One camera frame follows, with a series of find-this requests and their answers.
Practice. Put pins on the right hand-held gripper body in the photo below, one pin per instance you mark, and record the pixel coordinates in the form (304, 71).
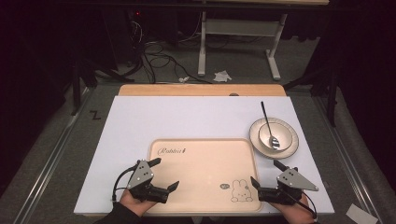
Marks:
(292, 180)

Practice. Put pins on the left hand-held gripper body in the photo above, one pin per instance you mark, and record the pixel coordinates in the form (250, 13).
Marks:
(141, 175)

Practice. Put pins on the person's left hand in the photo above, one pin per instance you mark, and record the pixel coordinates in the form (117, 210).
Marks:
(135, 205)

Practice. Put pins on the person's right hand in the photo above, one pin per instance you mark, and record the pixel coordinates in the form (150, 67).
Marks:
(294, 213)

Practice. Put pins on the white plate with dark rim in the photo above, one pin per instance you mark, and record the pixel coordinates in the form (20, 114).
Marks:
(292, 146)

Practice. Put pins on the beige rabbit print tray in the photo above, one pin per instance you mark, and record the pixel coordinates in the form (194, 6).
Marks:
(202, 174)

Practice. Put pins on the white bowl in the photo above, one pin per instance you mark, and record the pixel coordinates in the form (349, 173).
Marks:
(283, 132)

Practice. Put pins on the white table mat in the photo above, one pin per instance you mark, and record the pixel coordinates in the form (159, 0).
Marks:
(186, 118)

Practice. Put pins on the white paper sheet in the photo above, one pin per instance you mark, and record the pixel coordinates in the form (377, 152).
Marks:
(361, 214)

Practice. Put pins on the wooden table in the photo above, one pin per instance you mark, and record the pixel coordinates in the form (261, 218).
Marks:
(186, 90)

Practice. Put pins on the small crumpled white paper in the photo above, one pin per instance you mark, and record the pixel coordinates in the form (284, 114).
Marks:
(183, 79)

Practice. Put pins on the black stand legs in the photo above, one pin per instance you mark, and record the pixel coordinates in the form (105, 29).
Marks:
(76, 84)
(332, 93)

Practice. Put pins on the large crumpled white paper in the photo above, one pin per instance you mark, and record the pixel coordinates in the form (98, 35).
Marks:
(222, 76)

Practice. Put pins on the metal floor rail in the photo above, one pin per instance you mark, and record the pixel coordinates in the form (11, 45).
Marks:
(49, 168)
(345, 155)

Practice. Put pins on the white desk frame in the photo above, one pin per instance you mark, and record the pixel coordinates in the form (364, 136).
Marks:
(201, 46)

